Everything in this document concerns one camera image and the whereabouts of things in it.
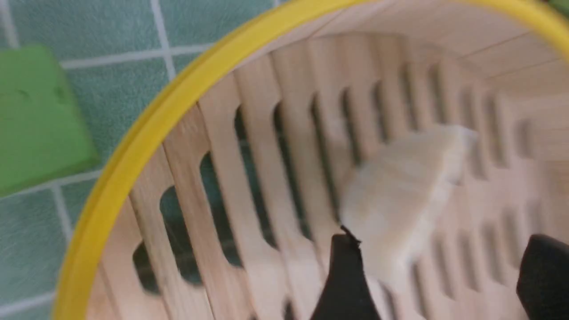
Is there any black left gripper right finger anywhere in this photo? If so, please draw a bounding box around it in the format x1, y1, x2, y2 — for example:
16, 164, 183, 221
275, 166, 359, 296
516, 234, 569, 320

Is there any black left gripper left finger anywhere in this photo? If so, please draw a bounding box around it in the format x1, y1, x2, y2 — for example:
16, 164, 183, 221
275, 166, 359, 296
311, 226, 381, 320

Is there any translucent dumpling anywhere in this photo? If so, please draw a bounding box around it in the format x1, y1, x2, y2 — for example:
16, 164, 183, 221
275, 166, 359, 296
339, 125, 478, 292

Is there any wooden steamer tray yellow rim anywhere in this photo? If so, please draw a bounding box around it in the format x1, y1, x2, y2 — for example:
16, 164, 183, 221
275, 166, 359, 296
52, 0, 568, 320

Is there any green checkered tablecloth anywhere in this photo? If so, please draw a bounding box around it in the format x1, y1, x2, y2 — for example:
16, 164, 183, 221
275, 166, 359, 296
1, 0, 280, 320

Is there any green block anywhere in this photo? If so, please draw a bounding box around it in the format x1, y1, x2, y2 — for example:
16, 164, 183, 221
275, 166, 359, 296
0, 45, 100, 196

